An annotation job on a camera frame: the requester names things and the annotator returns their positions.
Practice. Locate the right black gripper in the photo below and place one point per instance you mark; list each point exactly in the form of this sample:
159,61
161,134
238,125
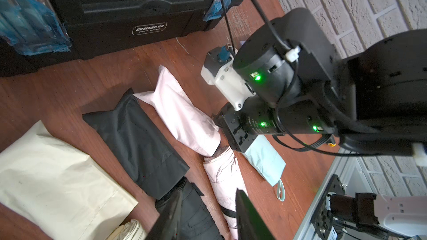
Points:
242,127

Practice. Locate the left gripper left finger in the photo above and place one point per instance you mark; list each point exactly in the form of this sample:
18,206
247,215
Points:
168,225

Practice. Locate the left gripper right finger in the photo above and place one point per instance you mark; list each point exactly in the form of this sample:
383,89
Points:
250,224

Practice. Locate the black sleeved umbrella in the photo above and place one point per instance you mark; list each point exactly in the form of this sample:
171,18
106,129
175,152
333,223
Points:
196,220

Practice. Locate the mint green sleeved umbrella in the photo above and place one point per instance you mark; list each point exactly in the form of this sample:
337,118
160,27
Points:
268,163

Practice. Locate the pink sleeved umbrella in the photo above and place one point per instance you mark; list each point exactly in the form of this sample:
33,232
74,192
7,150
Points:
225,177

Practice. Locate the black umbrella sleeve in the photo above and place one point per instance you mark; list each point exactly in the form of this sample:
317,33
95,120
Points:
140,147

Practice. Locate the cream umbrella sleeve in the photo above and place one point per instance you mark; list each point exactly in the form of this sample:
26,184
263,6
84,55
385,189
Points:
60,188

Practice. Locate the cream sleeved umbrella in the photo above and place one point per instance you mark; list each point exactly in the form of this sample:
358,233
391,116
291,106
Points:
132,230

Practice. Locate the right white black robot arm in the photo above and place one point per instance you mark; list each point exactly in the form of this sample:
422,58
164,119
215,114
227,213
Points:
375,102

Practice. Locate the black plastic toolbox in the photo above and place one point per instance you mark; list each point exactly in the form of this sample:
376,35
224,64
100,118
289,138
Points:
41,33

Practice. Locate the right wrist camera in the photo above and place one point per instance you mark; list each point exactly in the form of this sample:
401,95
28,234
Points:
218,71

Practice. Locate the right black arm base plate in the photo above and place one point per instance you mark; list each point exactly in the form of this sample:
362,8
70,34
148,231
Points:
322,219

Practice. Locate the aluminium mounting rail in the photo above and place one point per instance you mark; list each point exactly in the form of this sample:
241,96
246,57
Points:
370,198

